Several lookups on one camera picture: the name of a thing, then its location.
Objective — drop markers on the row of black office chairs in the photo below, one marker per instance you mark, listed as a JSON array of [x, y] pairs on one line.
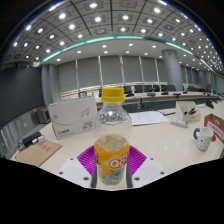
[[138, 88]]

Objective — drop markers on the open cardboard box red flap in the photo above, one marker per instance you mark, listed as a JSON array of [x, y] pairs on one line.
[[216, 126]]

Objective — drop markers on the white patterned mug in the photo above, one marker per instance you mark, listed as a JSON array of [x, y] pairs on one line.
[[204, 138]]

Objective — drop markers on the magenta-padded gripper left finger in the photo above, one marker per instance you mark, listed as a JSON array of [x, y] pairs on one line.
[[75, 170]]

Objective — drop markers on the brown paper envelope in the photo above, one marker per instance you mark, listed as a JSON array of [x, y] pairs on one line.
[[38, 152]]

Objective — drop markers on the white paper sheets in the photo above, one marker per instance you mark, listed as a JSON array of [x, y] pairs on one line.
[[148, 118]]

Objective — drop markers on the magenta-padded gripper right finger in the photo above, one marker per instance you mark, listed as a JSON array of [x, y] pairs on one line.
[[146, 170]]

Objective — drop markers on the black stapler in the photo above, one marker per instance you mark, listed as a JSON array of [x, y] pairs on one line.
[[30, 137]]

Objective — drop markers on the yellow-capped orange-label drink bottle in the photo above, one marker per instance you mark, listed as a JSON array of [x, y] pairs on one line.
[[111, 156]]

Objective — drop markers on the small grey cabinet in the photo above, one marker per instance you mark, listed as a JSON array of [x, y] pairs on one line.
[[43, 115]]

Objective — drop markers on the small cream open box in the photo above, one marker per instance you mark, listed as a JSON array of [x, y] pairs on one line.
[[188, 113]]

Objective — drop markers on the ceiling lights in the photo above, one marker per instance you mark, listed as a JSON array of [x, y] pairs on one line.
[[97, 19]]

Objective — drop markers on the large white cardboard box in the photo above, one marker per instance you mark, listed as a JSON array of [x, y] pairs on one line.
[[71, 116]]

